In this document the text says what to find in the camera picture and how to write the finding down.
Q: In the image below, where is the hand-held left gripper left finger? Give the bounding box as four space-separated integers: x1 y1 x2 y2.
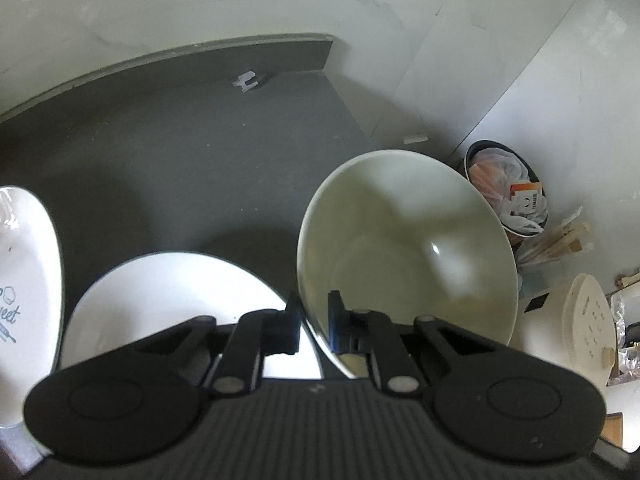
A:
122 291 304 396

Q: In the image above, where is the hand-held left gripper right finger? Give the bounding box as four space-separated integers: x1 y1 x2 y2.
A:
327 290 518 396

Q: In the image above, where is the white ceramic bowl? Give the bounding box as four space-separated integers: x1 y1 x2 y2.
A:
296 149 519 380

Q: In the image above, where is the white plate with dark rim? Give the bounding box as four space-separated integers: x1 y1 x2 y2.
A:
59 251 323 380

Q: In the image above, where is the white plate with blue print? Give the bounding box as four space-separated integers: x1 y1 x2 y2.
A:
0 186 66 428

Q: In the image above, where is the clear plastic bin bag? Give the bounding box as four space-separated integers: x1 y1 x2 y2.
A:
467 147 546 233

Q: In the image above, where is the orange and white packet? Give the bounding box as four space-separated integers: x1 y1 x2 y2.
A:
509 183 546 216

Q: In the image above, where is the bundle of wooden sticks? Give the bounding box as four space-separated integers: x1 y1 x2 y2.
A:
515 205 596 268

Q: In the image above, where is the black trash bin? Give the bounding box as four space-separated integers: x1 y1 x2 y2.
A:
462 140 548 240

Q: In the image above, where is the white round appliance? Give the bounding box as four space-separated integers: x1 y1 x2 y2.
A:
515 272 618 388

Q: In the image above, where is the crumpled clear plastic bag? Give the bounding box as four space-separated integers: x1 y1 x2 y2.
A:
609 290 640 387

